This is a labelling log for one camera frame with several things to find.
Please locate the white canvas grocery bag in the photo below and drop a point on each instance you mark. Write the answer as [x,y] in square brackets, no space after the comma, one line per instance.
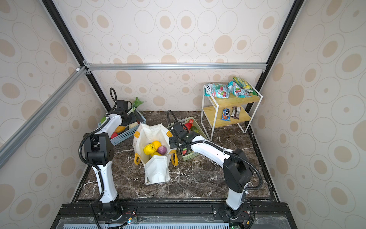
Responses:
[156,168]

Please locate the green orange mango toy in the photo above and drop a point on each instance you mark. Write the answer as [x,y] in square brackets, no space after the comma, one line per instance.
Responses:
[194,129]

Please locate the yellow banana toy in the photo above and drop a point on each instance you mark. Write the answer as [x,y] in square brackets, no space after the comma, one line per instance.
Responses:
[155,154]

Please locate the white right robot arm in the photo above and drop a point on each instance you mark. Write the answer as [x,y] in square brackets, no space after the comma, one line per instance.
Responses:
[240,175]

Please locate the blue candy packet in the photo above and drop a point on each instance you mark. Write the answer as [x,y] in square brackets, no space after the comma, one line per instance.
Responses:
[226,116]

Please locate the yellow green snack bag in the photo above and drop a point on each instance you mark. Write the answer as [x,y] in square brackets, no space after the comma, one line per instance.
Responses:
[245,85]

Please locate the teal candy snack bag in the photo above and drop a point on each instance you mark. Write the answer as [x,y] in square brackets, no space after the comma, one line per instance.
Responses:
[237,91]

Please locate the diagonal aluminium frame bar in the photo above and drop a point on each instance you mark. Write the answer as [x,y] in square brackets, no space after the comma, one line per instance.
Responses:
[18,138]

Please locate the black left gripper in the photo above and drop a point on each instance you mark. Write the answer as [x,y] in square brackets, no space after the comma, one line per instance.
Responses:
[133,119]

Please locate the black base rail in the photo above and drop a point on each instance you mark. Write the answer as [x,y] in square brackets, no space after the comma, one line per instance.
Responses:
[176,214]

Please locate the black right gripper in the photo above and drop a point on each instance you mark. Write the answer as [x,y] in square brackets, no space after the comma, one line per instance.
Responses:
[171,145]

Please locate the green candy snack bag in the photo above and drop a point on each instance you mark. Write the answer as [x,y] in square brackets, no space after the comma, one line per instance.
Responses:
[217,90]

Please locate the red apple toy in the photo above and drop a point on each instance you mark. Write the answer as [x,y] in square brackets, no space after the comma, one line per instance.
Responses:
[189,125]

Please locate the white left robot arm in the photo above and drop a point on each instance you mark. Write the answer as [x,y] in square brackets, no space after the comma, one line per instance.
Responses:
[96,148]

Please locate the horizontal aluminium frame bar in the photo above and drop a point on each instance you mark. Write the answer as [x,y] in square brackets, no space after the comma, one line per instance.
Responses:
[185,66]

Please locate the brown chocolate bar packet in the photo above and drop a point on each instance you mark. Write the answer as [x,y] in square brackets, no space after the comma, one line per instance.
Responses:
[235,114]

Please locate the light green perforated basket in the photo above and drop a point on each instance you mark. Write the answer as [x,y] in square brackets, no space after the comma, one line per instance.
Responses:
[191,150]

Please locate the white daikon radish toy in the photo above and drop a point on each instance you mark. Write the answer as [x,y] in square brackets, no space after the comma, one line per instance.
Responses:
[137,102]

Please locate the orange potato toy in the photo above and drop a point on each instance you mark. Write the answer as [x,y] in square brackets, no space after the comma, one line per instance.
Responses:
[120,129]

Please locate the white cauliflower toy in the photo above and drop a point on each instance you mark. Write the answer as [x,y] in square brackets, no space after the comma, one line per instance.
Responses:
[135,124]

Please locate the white wire wooden shelf rack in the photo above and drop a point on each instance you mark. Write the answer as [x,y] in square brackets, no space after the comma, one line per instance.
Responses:
[212,109]

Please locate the blue perforated basket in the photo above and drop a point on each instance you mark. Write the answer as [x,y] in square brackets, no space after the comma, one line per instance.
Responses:
[128,131]

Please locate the yellow lemon toy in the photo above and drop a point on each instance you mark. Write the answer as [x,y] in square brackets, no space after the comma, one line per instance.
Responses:
[149,149]

